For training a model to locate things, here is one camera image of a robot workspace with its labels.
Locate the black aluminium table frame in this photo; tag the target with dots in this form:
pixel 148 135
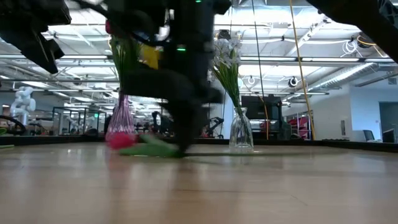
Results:
pixel 311 143

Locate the red rack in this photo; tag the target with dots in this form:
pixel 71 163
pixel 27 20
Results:
pixel 297 123

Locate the white robot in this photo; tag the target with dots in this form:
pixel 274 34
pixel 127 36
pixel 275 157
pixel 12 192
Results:
pixel 23 102

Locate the black background robot arm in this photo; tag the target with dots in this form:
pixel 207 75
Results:
pixel 214 123

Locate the black framed enclosure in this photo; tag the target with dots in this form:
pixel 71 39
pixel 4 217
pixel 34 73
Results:
pixel 74 108

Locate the grey office chair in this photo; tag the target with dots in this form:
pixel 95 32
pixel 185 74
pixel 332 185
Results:
pixel 369 135

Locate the small green object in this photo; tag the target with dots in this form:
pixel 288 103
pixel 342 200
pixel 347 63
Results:
pixel 2 131

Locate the pink glass vase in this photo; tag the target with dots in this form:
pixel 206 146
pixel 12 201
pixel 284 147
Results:
pixel 121 121

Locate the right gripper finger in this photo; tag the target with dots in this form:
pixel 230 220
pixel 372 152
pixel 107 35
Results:
pixel 192 121
pixel 178 124

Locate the clear glass vase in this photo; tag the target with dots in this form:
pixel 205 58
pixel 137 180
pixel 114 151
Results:
pixel 241 133

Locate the red artificial tulip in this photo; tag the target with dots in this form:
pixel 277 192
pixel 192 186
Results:
pixel 121 140
pixel 107 27

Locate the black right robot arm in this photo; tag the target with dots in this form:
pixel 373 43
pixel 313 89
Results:
pixel 357 18

